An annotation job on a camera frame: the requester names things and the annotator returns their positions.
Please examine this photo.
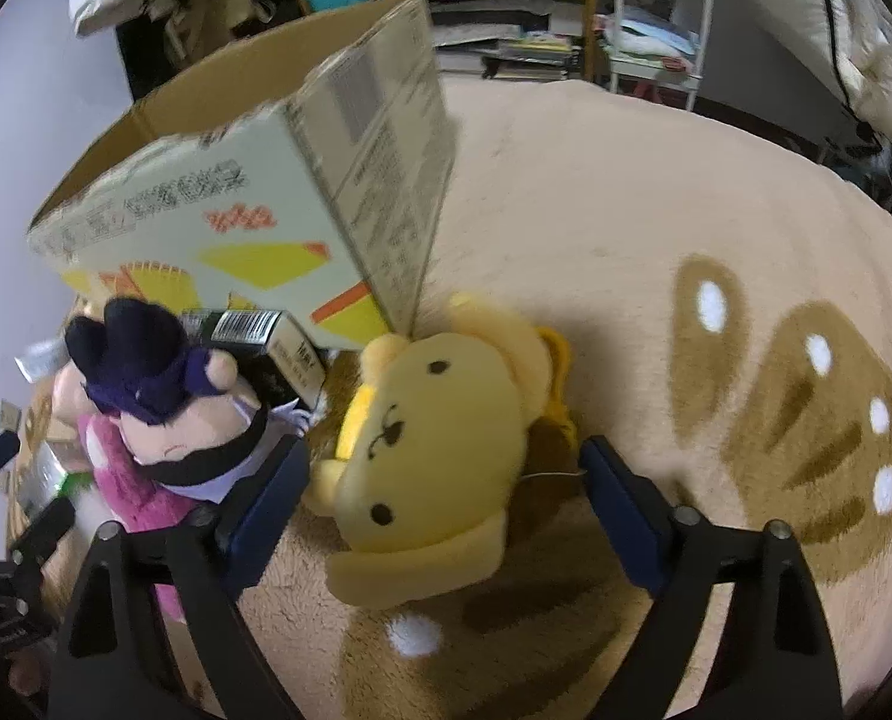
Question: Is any pink bear plush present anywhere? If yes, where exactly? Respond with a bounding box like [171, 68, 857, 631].
[50, 365, 200, 625]

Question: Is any purple-haired doll plush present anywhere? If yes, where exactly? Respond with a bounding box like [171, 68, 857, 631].
[65, 298, 311, 502]

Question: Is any yellow bear plush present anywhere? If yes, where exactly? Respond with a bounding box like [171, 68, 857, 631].
[302, 293, 581, 610]

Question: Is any small dark printed carton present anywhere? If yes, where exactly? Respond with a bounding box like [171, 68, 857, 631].
[179, 309, 327, 411]

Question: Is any beige patterned blanket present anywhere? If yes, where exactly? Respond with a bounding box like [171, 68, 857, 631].
[242, 80, 892, 718]

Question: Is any printed cardboard box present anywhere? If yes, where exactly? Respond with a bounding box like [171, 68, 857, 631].
[28, 0, 455, 349]

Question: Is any stack of books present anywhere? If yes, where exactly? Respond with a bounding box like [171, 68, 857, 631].
[430, 0, 584, 82]

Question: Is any wooden bookshelf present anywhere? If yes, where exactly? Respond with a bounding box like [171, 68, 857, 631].
[428, 0, 599, 82]

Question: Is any white rolling cart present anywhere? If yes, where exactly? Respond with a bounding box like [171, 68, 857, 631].
[602, 0, 714, 112]

